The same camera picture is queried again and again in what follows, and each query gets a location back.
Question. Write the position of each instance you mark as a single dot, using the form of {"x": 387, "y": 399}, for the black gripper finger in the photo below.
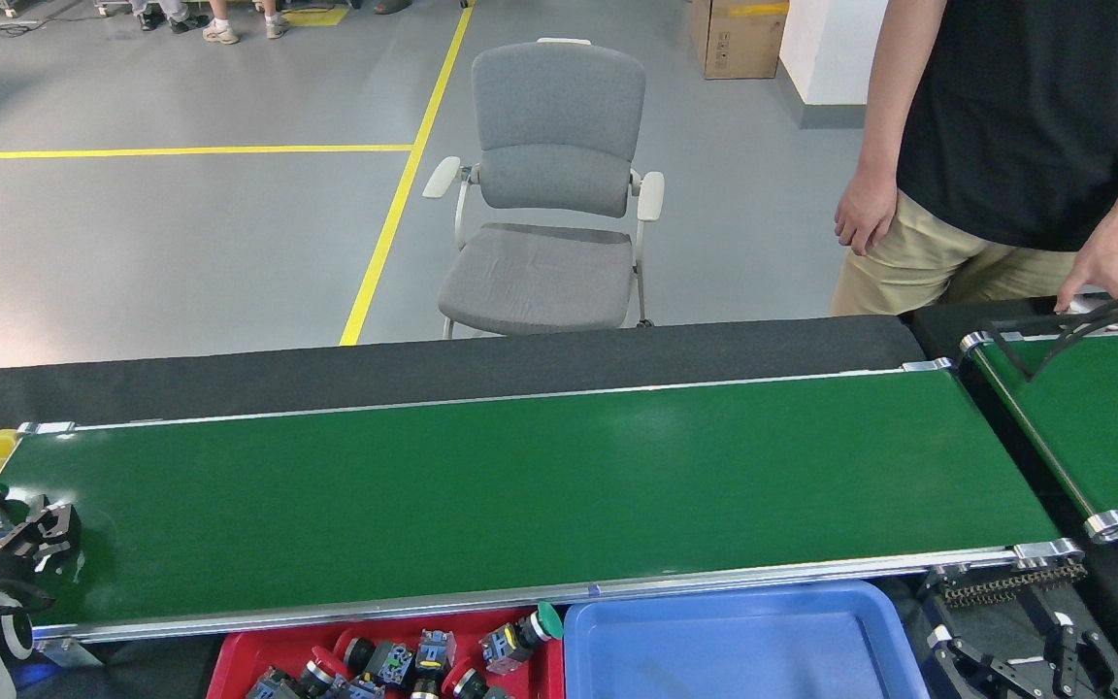
{"x": 1083, "y": 670}
{"x": 981, "y": 680}

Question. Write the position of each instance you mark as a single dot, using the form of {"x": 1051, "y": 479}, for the blue plastic tray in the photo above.
{"x": 743, "y": 650}

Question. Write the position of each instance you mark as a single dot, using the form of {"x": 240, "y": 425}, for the short green conveyor belt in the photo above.
{"x": 1102, "y": 427}

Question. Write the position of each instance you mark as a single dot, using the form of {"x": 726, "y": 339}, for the red plastic tray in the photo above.
{"x": 248, "y": 646}

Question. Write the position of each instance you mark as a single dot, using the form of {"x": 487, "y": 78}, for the long green conveyor belt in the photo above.
{"x": 520, "y": 485}

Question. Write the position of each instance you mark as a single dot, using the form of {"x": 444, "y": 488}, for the person's left hand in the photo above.
{"x": 1112, "y": 277}

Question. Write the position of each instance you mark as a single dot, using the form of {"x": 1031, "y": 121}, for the person's right hand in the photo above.
{"x": 867, "y": 214}

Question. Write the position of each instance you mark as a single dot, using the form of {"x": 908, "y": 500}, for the person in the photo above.
{"x": 1005, "y": 116}
{"x": 224, "y": 31}

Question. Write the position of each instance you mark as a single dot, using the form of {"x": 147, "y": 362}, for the grey office chair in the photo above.
{"x": 535, "y": 277}

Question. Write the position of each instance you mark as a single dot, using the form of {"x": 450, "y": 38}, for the cardboard box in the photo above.
{"x": 739, "y": 39}

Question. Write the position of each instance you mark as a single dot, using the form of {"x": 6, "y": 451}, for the black guide bracket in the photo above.
{"x": 1102, "y": 311}

